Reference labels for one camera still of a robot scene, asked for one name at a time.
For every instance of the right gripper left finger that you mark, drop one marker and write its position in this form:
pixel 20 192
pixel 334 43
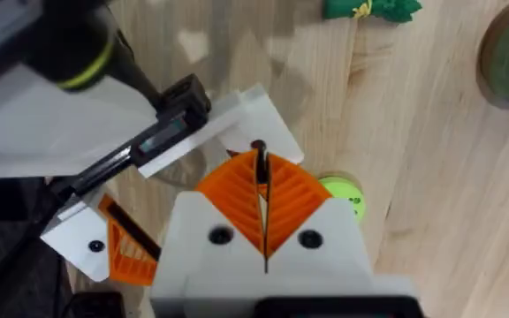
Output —
pixel 192 265

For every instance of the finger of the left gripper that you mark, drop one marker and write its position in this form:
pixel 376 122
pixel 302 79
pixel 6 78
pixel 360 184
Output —
pixel 263 119

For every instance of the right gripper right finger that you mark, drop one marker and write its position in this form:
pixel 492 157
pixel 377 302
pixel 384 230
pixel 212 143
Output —
pixel 325 265

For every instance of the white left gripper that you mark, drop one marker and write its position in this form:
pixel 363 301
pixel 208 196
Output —
pixel 60 132

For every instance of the green toy vegetable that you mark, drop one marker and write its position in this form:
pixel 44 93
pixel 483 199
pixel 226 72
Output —
pixel 391 9

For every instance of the green disc with holes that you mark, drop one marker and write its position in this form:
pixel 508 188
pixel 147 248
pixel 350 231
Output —
pixel 345 190

